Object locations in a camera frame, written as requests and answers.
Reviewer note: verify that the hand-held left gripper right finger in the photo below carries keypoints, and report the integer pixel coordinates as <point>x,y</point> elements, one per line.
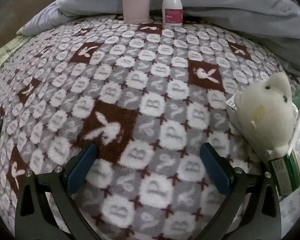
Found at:
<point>213,170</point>

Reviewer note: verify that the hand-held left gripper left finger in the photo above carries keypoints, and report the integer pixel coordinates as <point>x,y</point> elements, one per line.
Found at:
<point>81,170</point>

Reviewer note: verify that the green white carton box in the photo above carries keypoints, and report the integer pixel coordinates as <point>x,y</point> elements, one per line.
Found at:
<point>286,175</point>

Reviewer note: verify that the white plush toy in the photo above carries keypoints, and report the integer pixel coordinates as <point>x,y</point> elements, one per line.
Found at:
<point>265,115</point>

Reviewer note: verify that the white orange packet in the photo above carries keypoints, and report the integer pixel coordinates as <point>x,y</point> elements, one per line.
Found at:
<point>296,202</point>

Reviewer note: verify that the printed fleece blanket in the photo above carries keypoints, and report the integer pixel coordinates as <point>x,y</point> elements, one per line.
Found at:
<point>140,85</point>

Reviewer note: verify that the green plaid sheet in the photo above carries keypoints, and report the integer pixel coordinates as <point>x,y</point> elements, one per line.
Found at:
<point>5,52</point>

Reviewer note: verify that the grey-blue duvet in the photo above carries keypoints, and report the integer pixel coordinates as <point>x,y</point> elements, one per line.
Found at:
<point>227,5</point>

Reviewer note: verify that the white pill bottle pink label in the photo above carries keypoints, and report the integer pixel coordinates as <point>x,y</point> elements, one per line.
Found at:
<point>172,5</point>

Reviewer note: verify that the pink insulated bottle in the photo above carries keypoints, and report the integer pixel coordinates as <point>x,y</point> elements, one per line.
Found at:
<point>136,2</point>

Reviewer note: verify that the brown headboard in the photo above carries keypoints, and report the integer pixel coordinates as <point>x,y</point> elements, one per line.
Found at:
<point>17,5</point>

